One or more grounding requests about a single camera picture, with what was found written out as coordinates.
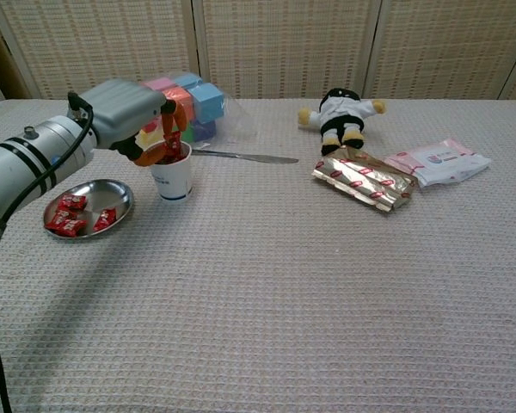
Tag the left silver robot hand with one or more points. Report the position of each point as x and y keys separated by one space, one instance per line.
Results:
x=124 y=114

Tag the round metal plate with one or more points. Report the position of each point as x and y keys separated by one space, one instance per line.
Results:
x=103 y=191

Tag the pile of red candies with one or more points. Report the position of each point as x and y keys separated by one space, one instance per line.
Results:
x=69 y=215

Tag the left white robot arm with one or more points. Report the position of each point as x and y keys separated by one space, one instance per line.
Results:
x=26 y=168

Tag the white paper cup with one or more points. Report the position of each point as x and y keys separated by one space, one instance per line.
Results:
x=174 y=180

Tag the red foam cube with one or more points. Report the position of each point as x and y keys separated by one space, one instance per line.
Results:
x=152 y=125

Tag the yellow foam cube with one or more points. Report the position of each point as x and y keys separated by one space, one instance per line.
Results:
x=148 y=138

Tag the pink foam cube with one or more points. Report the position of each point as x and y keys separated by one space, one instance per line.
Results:
x=159 y=83

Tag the orange foam cube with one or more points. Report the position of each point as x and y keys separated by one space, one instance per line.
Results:
x=182 y=99

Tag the green foam cube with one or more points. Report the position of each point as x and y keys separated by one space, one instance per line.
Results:
x=187 y=133

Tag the light blue foam cube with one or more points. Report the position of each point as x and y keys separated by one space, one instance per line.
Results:
x=188 y=80
x=207 y=103

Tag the purple foam cube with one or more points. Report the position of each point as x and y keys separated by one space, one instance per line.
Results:
x=205 y=129

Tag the clear plastic bag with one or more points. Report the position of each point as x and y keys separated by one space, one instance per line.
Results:
x=236 y=118

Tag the brown wooden board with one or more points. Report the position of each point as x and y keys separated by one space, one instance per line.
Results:
x=4 y=64

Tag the silver table knife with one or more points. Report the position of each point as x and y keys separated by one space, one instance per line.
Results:
x=249 y=157

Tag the plush doll in white shirt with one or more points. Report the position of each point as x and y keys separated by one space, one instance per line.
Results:
x=342 y=116

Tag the gold foil snack package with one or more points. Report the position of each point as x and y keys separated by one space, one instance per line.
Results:
x=361 y=178

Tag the beige woven tablecloth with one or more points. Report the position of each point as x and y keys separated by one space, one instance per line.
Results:
x=284 y=301

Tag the pink white wet wipes pack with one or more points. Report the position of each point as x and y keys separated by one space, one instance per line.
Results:
x=443 y=163

